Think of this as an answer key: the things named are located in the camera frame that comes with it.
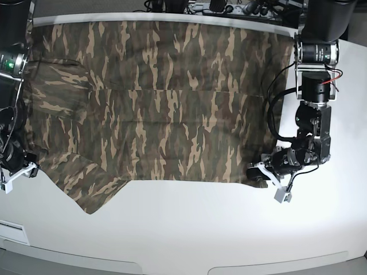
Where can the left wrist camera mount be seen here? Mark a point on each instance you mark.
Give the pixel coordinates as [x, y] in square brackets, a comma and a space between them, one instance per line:
[283, 193]

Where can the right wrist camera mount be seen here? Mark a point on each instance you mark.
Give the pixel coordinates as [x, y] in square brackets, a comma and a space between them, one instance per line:
[29, 171]

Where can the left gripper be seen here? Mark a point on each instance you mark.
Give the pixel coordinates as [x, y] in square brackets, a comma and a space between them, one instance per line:
[281, 162]

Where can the white label plate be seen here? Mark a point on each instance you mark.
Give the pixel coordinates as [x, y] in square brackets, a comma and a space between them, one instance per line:
[13, 232]

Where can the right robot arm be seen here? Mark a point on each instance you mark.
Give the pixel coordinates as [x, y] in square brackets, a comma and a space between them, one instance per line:
[16, 42]

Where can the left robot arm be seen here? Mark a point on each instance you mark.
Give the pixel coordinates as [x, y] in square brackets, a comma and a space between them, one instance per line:
[317, 52]

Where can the black power strip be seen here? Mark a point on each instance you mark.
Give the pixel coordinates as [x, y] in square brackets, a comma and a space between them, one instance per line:
[250, 10]

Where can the camouflage T-shirt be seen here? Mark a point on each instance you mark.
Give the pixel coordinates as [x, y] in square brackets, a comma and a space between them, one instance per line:
[113, 102]

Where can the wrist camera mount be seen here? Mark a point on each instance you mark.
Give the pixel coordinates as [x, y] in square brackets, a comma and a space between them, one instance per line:
[29, 171]
[283, 193]

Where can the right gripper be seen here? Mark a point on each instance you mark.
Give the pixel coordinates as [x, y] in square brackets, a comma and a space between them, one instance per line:
[15, 157]

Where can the dark equipment clutter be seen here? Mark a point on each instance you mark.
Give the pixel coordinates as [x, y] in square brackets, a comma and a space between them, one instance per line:
[166, 6]

